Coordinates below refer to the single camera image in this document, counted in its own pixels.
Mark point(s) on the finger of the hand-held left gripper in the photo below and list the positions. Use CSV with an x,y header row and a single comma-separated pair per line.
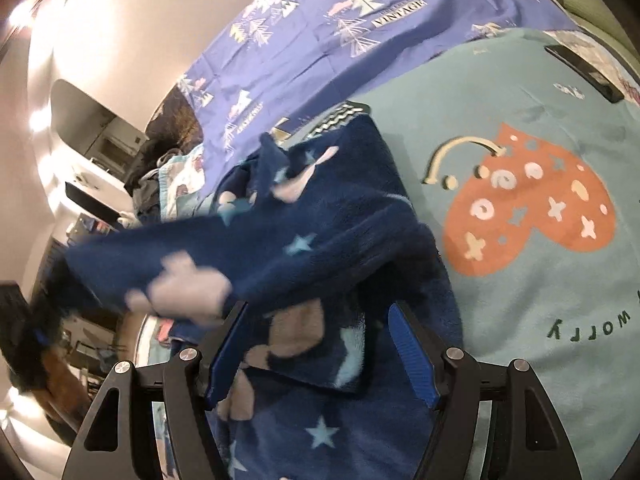
x,y
42,337

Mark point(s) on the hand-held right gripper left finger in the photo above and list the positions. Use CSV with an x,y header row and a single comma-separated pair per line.
x,y
225,355

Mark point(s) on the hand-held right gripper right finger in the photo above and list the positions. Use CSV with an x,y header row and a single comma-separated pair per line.
x,y
412,355

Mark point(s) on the navy fleece garment with stars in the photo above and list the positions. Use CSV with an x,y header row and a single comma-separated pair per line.
x,y
350,200

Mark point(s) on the pile of dark clothes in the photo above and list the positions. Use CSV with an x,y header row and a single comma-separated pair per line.
x,y
145,185

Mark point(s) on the teal blanket with heart print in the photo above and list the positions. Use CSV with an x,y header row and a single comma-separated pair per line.
x,y
500,360

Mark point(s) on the light blue cartoon quilt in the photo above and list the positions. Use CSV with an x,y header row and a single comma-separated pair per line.
x,y
182,185

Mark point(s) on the dark brown headboard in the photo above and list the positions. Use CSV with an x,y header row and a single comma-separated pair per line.
x,y
172,120

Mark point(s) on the black white zigzag cloth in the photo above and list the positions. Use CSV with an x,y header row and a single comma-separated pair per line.
x,y
345,112

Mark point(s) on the purple bedsheet with tree print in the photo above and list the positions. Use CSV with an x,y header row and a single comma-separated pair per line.
x,y
310,60

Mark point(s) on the black phone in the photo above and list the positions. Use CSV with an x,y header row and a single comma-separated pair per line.
x,y
585,72

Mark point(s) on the white pink printed cloth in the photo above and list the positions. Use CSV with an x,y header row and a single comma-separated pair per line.
x,y
615,67

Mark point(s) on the cream pillow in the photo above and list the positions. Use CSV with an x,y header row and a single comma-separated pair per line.
x,y
600,5

